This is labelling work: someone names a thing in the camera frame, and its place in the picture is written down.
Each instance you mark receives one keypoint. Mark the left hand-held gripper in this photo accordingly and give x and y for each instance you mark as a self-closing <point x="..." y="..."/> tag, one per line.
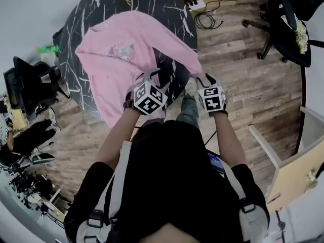
<point x="149" y="99"/>

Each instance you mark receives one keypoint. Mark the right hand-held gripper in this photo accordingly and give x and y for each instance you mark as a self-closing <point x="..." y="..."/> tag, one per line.
<point x="212" y="100"/>

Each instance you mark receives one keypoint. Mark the pink sweatshirt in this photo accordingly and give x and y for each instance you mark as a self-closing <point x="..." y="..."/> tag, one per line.
<point x="114" y="80"/>

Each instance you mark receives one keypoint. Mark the person's left forearm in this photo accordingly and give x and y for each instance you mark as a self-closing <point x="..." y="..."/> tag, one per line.
<point x="116" y="138"/>

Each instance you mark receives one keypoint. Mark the person's right forearm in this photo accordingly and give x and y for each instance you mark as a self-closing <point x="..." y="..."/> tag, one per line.
<point x="230" y="140"/>

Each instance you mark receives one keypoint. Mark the person's left hand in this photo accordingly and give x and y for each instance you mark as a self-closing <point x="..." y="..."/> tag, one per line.
<point x="129" y="100"/>

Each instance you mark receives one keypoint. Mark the person's right shoe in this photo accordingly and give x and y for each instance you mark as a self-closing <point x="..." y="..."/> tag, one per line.
<point x="190" y="88"/>

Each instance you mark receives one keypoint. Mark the person's shoe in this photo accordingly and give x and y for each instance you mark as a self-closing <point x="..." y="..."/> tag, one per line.
<point x="53" y="120"/>
<point x="190" y="88"/>

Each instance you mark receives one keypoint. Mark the person's right leg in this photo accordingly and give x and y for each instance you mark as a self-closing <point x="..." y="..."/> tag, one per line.
<point x="188" y="113"/>

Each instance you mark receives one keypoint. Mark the person's leg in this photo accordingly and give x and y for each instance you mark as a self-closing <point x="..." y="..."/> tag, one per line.
<point x="33" y="135"/>
<point x="188" y="113"/>

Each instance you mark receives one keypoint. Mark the round black marble table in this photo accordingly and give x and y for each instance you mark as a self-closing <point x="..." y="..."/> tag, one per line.
<point x="152" y="6"/>

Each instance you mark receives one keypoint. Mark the white power strip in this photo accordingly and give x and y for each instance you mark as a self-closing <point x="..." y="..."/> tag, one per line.
<point x="197" y="5"/>

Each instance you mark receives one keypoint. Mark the black phone with lit screen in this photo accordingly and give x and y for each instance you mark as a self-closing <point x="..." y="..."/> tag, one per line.
<point x="216" y="163"/>

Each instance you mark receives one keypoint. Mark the pale yellow flower bouquet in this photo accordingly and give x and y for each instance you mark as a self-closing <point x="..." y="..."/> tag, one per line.
<point x="301" y="39"/>

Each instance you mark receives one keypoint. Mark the white plastic box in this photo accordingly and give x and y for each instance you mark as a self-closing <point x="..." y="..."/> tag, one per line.
<point x="48" y="58"/>

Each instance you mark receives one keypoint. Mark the green plastic bottle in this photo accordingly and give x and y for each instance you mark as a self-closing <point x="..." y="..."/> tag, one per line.
<point x="48" y="48"/>

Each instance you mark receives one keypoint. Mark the grey backpack harness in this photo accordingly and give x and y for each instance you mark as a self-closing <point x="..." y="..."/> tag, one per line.
<point x="111" y="186"/>

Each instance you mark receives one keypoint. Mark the wooden desk with white legs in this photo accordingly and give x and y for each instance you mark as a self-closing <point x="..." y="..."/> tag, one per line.
<point x="296" y="181"/>

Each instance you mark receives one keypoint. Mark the black and green device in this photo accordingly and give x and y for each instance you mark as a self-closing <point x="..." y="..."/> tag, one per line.
<point x="43" y="159"/>

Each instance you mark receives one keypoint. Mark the small cream flower bunch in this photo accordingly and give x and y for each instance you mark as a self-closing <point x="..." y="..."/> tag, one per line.
<point x="312" y="178"/>

